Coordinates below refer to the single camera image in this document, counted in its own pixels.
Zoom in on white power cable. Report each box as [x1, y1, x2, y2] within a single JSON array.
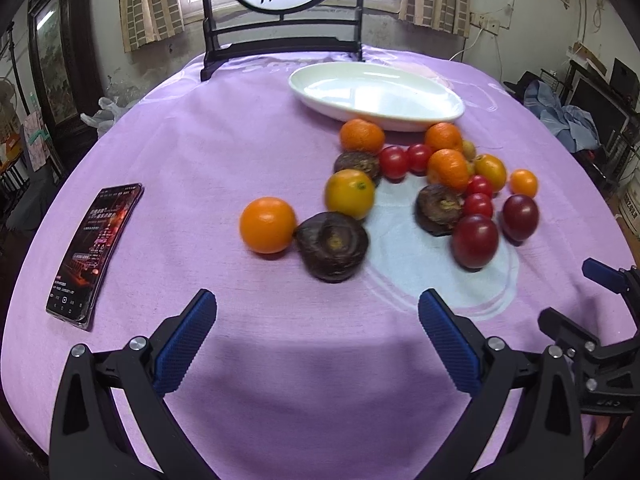
[[446, 24, 487, 63]]

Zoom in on white oval plate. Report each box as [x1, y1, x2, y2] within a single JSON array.
[[288, 62, 465, 132]]

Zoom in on smooth orange fruit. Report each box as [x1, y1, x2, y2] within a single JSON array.
[[239, 196, 297, 255]]

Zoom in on yellow-orange oval tomato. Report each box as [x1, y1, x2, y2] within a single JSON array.
[[474, 154, 508, 193]]

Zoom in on left checked curtain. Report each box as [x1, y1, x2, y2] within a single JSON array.
[[118, 0, 184, 53]]

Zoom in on bumpy mandarin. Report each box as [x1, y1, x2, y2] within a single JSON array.
[[340, 118, 385, 155], [424, 122, 463, 152], [426, 148, 470, 193]]

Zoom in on large dark mangosteen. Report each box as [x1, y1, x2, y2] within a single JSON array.
[[294, 211, 370, 284]]

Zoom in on black smartphone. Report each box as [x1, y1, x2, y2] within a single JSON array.
[[46, 183, 144, 330]]

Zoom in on red cherry tomato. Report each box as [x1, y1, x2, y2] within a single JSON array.
[[462, 193, 494, 219], [378, 145, 409, 182], [406, 143, 433, 174], [463, 174, 494, 198]]

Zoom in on white plastic bag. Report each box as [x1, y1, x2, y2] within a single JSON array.
[[80, 96, 134, 138]]

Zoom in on small orange tomato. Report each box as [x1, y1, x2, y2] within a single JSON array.
[[509, 169, 538, 198]]

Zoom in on round painted screen stand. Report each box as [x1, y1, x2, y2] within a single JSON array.
[[200, 0, 364, 82]]

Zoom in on yellow-orange round fruit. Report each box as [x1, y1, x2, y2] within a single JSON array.
[[324, 169, 375, 220]]

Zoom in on wall power socket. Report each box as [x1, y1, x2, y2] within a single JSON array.
[[470, 12, 501, 36]]

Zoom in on blue clothes pile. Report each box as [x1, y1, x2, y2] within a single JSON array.
[[523, 80, 601, 154]]

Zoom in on dark red plum tomato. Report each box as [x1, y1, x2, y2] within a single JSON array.
[[450, 214, 499, 270]]

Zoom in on dark wooden cabinet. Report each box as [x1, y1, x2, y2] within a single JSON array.
[[27, 0, 103, 170]]

